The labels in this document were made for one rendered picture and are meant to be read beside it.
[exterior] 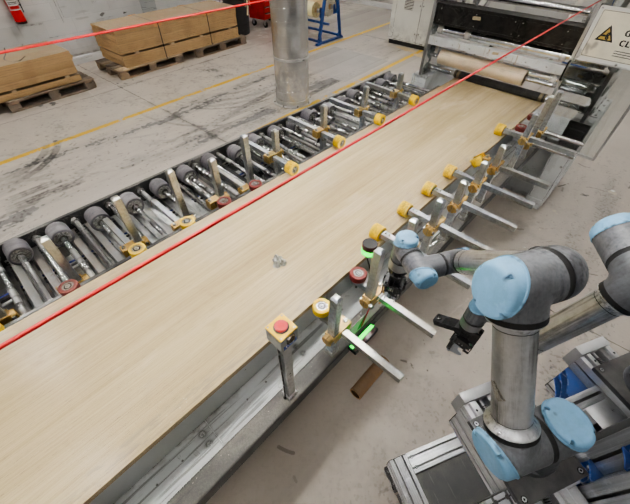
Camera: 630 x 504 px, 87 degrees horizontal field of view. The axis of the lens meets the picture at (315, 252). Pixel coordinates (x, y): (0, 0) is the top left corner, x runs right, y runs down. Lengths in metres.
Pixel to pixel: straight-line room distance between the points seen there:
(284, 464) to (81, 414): 1.10
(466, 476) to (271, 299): 1.26
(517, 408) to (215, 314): 1.09
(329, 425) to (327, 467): 0.21
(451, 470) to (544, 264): 1.44
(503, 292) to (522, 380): 0.22
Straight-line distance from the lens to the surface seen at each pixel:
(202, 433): 1.58
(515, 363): 0.83
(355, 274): 1.55
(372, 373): 2.23
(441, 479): 2.01
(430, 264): 1.09
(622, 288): 1.05
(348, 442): 2.17
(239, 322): 1.43
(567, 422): 1.04
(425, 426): 2.27
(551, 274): 0.76
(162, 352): 1.45
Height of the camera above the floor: 2.10
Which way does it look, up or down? 47 degrees down
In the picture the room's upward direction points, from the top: 1 degrees clockwise
